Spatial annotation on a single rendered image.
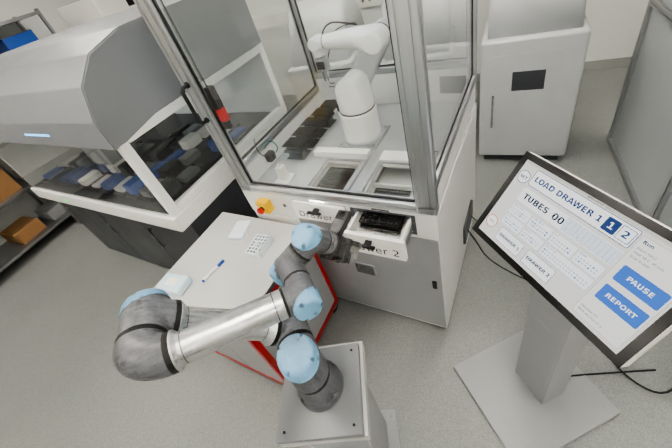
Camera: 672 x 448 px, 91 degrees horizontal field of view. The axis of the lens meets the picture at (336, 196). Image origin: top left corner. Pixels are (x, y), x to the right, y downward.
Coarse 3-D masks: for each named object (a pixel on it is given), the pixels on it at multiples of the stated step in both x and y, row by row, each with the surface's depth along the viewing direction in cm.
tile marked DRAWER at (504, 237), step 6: (504, 228) 104; (498, 234) 106; (504, 234) 104; (510, 234) 102; (498, 240) 106; (504, 240) 104; (510, 240) 102; (516, 240) 100; (504, 246) 103; (510, 246) 102; (516, 246) 100; (522, 246) 99; (510, 252) 101; (516, 252) 100
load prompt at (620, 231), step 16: (544, 176) 96; (544, 192) 96; (560, 192) 92; (576, 192) 88; (576, 208) 88; (592, 208) 85; (592, 224) 84; (608, 224) 81; (624, 224) 78; (624, 240) 78
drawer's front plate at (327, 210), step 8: (296, 200) 159; (296, 208) 161; (304, 208) 158; (312, 208) 155; (320, 208) 152; (328, 208) 150; (336, 208) 147; (344, 208) 146; (304, 216) 163; (312, 216) 160; (320, 216) 157; (328, 216) 154
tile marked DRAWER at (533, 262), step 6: (528, 252) 97; (522, 258) 98; (528, 258) 96; (534, 258) 95; (540, 258) 94; (528, 264) 96; (534, 264) 95; (540, 264) 93; (546, 264) 92; (534, 270) 94; (540, 270) 93; (546, 270) 92; (552, 270) 90; (540, 276) 93; (546, 276) 91; (552, 276) 90; (546, 282) 91
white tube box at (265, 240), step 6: (258, 234) 168; (264, 234) 166; (252, 240) 165; (258, 240) 166; (264, 240) 164; (270, 240) 165; (252, 246) 162; (264, 246) 161; (246, 252) 160; (252, 252) 159; (264, 252) 161; (258, 258) 159
